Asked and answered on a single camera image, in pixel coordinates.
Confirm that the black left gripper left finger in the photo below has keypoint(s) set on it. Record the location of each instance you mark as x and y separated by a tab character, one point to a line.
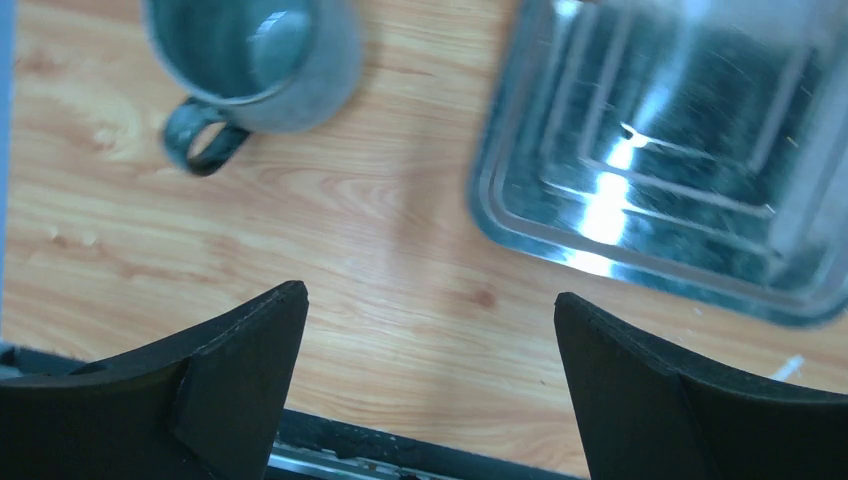
203	403

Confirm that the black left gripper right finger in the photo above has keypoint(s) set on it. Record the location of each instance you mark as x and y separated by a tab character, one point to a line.
647	408

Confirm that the grey metal cup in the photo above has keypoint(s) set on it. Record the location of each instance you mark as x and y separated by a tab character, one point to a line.
251	67

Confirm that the stainless steel tray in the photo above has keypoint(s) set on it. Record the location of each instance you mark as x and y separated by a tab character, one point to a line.
697	148

